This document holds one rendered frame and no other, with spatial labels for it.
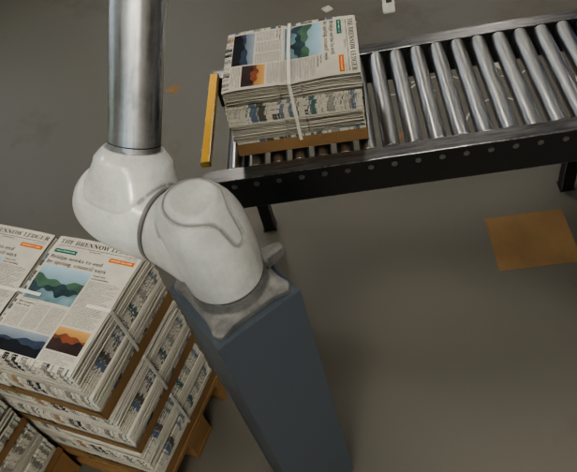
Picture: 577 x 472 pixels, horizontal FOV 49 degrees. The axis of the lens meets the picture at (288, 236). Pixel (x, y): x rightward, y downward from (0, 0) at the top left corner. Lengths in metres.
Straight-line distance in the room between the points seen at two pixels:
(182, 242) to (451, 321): 1.46
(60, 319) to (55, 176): 1.88
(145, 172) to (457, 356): 1.43
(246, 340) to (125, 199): 0.36
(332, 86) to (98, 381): 0.95
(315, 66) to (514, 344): 1.20
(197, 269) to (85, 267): 0.65
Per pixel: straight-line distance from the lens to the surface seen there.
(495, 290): 2.44
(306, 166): 1.77
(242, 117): 1.76
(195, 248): 1.08
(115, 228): 1.21
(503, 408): 2.22
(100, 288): 1.65
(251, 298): 1.21
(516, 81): 1.99
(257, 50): 1.84
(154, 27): 1.17
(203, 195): 1.09
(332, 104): 1.73
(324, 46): 1.79
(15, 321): 1.71
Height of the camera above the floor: 2.01
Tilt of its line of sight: 49 degrees down
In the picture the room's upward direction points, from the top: 16 degrees counter-clockwise
